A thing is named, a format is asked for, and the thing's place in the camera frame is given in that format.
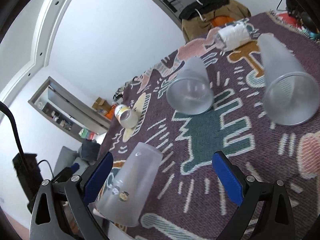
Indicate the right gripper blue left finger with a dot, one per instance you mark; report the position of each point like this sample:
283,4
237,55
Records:
49,220

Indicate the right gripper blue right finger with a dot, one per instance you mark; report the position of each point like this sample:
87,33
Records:
276,217

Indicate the frosted cup with cartoon sticker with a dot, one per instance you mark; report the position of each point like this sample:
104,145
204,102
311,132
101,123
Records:
123,199

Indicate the frosted plastic cup right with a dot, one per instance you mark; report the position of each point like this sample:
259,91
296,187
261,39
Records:
291,94

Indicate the frosted plastic cup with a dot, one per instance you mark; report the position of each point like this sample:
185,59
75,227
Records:
291,94
190,93

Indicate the frosted plastic cup middle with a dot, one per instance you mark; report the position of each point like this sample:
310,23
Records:
190,93

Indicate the grey interior door left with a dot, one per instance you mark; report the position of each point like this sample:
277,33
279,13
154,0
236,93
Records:
68,113

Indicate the cardboard box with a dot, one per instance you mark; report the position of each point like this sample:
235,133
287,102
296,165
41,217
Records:
101,105

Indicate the orange paper bag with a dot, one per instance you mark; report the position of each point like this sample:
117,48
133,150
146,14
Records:
109,115

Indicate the yellow white label bottle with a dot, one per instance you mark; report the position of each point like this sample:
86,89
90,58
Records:
126,116

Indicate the black shoe rack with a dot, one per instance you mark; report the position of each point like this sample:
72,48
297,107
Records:
119,94

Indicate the patterned purple woven blanket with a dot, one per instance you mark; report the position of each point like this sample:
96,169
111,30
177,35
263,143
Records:
187,200

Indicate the white label clear bottle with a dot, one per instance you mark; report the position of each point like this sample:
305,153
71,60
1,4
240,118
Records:
232,37

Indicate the black haired doll figure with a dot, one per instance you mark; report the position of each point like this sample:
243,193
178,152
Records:
309,25

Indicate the orange chair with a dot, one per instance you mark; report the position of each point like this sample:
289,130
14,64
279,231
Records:
221,20

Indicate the black garment on chair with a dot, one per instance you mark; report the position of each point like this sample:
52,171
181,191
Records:
201,7

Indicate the black door handle lock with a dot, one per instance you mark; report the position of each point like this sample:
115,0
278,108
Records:
172,5

